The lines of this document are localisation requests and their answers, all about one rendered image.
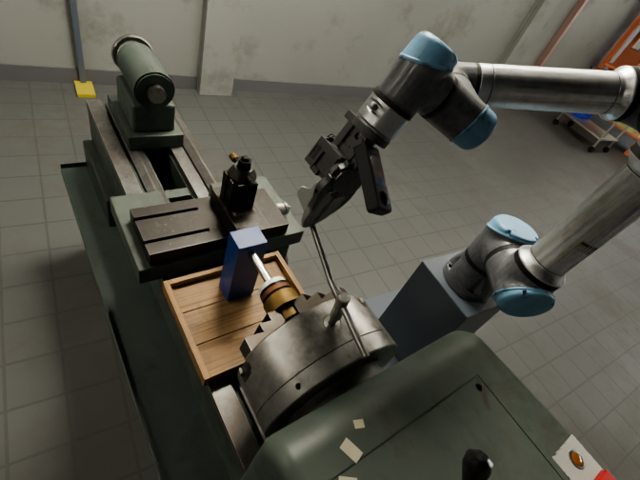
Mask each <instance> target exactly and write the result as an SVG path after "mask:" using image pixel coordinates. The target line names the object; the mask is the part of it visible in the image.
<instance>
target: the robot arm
mask: <svg viewBox="0 0 640 480"><path fill-rule="evenodd" d="M490 108H500V109H515V110H543V111H558V112H572V113H587V114H599V116H600V118H601V119H603V120H605V121H614V122H620V123H623V124H625V125H628V126H630V127H631V128H633V129H635V130H637V131H638V132H639V133H640V67H638V66H621V67H619V68H617V69H615V70H614V71H610V70H580V69H564V68H549V67H533V66H517V65H502V64H486V63H471V62H461V61H460V60H459V59H458V57H457V55H456V54H455V53H454V52H453V51H452V49H451V48H450V47H448V46H447V45H446V44H445V43H444V42H443V41H442V40H440V39H439V38H438V37H436V36H435V35H434V34H432V33H430V32H428V31H421V32H419V33H418V34H417V35H416V36H415V37H414V38H413V39H412V40H411V41H410V43H409V44H408V45H407V46H406V47H405V49H404V50H403V51H402V52H400V54H399V57H398V58H397V60H396V61H395V62H394V64H393V65H392V66H391V68H390V69H389V71H388V72H387V73H386V75H385V76H384V77H383V79H382V80H381V81H380V83H379V84H378V85H377V87H376V88H375V89H374V91H373V92H372V93H371V95H370V96H369V98H368V99H367V100H366V102H365V103H364V104H363V106H362V107H361V108H360V109H359V111H358V113H359V115H358V114H354V113H353V112H352V111H351V110H348V111H347V113H346V114H345V115H344V116H345V117H346V118H347V119H348V120H349V121H348V122H347V123H346V125H345V126H344V127H343V128H342V129H341V130H340V132H339V133H338V134H337V136H336V135H334V134H330V135H328V136H327V137H325V136H323V135H321V137H320V138H319V140H318V141H317V142H316V144H315V145H314V146H313V148H312V149H311V150H310V152H309V154H308V155H307V156H306V158H305V160H306V161H307V163H308V164H309V165H310V169H311V170H312V172H313V173H314V174H315V175H318V176H320V177H321V178H322V179H321V180H320V181H318V182H316V183H315V184H314V185H313V187H312V188H311V189H309V188H306V187H301V188H300V189H299V190H298V192H297V196H298V198H299V201H300V203H301V205H302V208H303V210H304V212H303V213H304V214H303V216H302V221H301V226H302V227H303V228H307V227H310V226H313V225H315V224H317V223H318V222H320V221H322V220H324V219H325V218H327V217H328V216H330V215H331V214H332V213H335V212H336V211H337V210H339V209H340V208H341V207H343V206H344V205H345V204H346V203H347V202H348V201H349V200H350V199H351V198H352V196H353V195H354V194H355V193H356V191H357V190H358V189H359V188H360V187H361V186H362V191H363V194H364V199H365V204H366V209H367V212H369V213H372V214H376V215H380V216H382V215H385V214H388V213H390V212H391V211H392V208H391V204H390V197H389V192H388V188H387V184H386V179H385V175H384V171H383V167H382V162H381V158H380V153H379V149H377V148H375V147H374V145H375V144H376V145H377V146H379V147H380V148H382V149H385V148H386V147H387V145H388V144H389V143H390V140H394V139H395V138H396V137H397V135H398V134H399V133H400V132H401V131H402V129H403V128H404V127H405V126H406V125H407V124H408V122H409V121H410V120H411V118H412V117H413V116H414V115H415V114H416V112H417V113H418V114H419V115H420V116H422V117H423V118H424V119H425V120H426V121H428V122H429V123H430V124H431V125H432V126H434V127H435V128H436V129H437V130H439V131H440V132H441V133H442V134H444V135H445V136H446V137H447V138H448V139H449V141H450V142H453V143H454V144H455V145H457V146H458V147H459V148H461V149H463V150H471V149H474V148H476V147H478V146H480V145H481V144H482V143H483V142H484V141H486V140H487V139H488V138H489V137H490V136H491V134H492V133H493V131H494V129H495V127H496V123H497V117H496V114H495V113H494V112H493V111H492V110H491V109H490ZM331 135H333V136H335V138H333V136H332V137H330V136H331ZM318 144H319V145H318ZM316 147H317V148H316ZM639 218H640V139H639V140H638V141H637V142H636V143H635V144H634V145H633V146H631V147H630V148H629V161H628V163H627V164H625V165H624V166H623V167H622V168H621V169H620V170H618V171H617V172H616V173H615V174H614V175H613V176H612V177H610V178H609V179H608V180H607V181H606V182H605V183H604V184H602V185H601V186H600V187H599V188H598V189H597V190H596V191H594V192H593V193H592V194H591V195H590V196H589V197H588V198H586V199H585V200H584V201H583V202H582V203H581V204H580V205H578V206H577V207H576V208H575V209H574V210H573V211H571V212H570V213H569V214H568V215H567V216H566V217H565V218H563V219H562V220H561V221H560V222H559V223H558V224H557V225H556V226H554V227H553V228H552V229H551V230H550V231H549V232H547V233H546V234H545V235H544V236H543V237H542V238H541V239H539V240H538V235H537V233H536V232H535V231H534V230H533V229H532V228H531V227H530V226H529V225H528V224H526V223H525V222H523V221H521V220H520V219H518V218H515V217H513V216H510V215H506V214H498V215H496V216H494V217H493V218H492V219H491V220H490V221H489V222H488V223H487V225H486V226H485V227H484V228H483V229H482V231H481V232H480V233H479V234H478V235H477V236H476V238H475V239H474V240H473V241H472V242H471V243H470V245H469V246H468V247H467V248H466V249H465V250H464V251H462V252H460V253H458V254H456V255H454V256H453V257H452V258H451V259H449V261H448V262H447V263H446V264H445V266H444V268H443V274H444V277H445V279H446V281H447V283H448V284H449V286H450V287H451V288H452V289H453V290H454V291H455V292H456V293H457V294H458V295H460V296H461V297H463V298H465V299H467V300H469V301H471V302H476V303H482V302H485V301H487V300H488V299H489V298H490V297H493V299H494V300H495V302H496V304H497V307H498V309H500V311H502V312H504V313H505V314H507V315H511V316H516V317H531V316H536V315H540V314H543V313H545V312H547V311H549V310H551V309H552V308H553V307H554V305H555V296H554V295H553V293H554V292H555V291H556V290H558V289H559V288H561V287H562V286H563V285H564V284H565V282H566V275H565V274H566V273H567V272H568V271H570V270H571V269H573V268H574V267H575V266H577V265H578V264H579V263H581V262H582V261H583V260H585V259H586V258H587V257H589V256H590V255H591V254H593V253H594V252H595V251H597V250H598V249H600V248H601V247H602V246H604V245H605V244H606V243H608V242H609V240H611V239H612V238H613V237H615V236H616V235H617V234H619V233H620V232H621V231H623V230H624V229H626V228H627V227H628V226H630V225H631V224H632V223H634V222H635V221H636V220H638V219H639Z"/></svg>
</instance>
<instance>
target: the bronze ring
mask: <svg viewBox="0 0 640 480"><path fill-rule="evenodd" d="M298 296H299V295H298V293H297V292H296V290H295V289H294V288H292V287H291V286H290V284H289V283H288V281H287V280H277V281H275V282H272V283H271V284H269V285H267V286H266V287H265V288H264V289H263V290H262V291H261V293H260V299H261V301H262V303H263V305H264V306H263V309H264V310H265V312H266V313H267V312H271V311H274V310H279V311H280V313H281V314H282V316H283V317H284V320H285V321H286V322H287V321H289V320H291V318H293V317H294V316H296V315H298V314H299V313H300V312H299V311H298V309H297V308H296V307H295V306H294V304H293V301H294V300H295V299H296V298H297V297H298Z"/></svg>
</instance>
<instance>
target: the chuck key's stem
mask: <svg viewBox="0 0 640 480"><path fill-rule="evenodd" d="M349 302H350V296H349V295H348V294H347V293H346V292H340V293H339V294H338V296H337V298H336V300H335V302H334V305H333V307H332V309H331V311H330V320H328V323H329V325H330V327H334V326H337V325H336V322H337V321H339V320H340V319H341V318H342V316H343V314H342V312H341V311H340V309H342V308H345V307H347V306H348V304H349Z"/></svg>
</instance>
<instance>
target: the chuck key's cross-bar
mask: <svg viewBox="0 0 640 480"><path fill-rule="evenodd" d="M310 230H311V233H312V236H313V239H314V242H315V245H316V248H317V251H318V254H319V257H320V260H321V263H322V266H323V269H324V272H325V274H326V277H327V281H328V283H329V286H330V289H331V291H332V294H333V296H334V298H335V300H336V298H337V296H338V294H339V293H340V291H339V289H338V288H337V286H336V284H335V282H334V279H333V276H332V273H331V270H330V265H329V262H328V259H327V256H326V254H325V251H324V248H323V245H322V242H321V239H320V236H319V233H318V230H317V228H316V225H313V226H310ZM340 311H341V312H342V314H343V316H344V319H345V321H346V323H347V325H348V327H349V330H350V333H351V335H352V337H353V339H354V342H355V344H356V346H357V348H358V349H359V351H360V354H361V356H362V358H363V359H367V358H369V357H370V355H369V353H368V351H367V349H366V346H365V344H364V342H363V340H362V338H361V336H360V334H359V332H358V330H357V328H356V326H355V324H354V322H353V320H352V318H351V316H350V313H349V310H348V308H347V307H345V308H342V309H340Z"/></svg>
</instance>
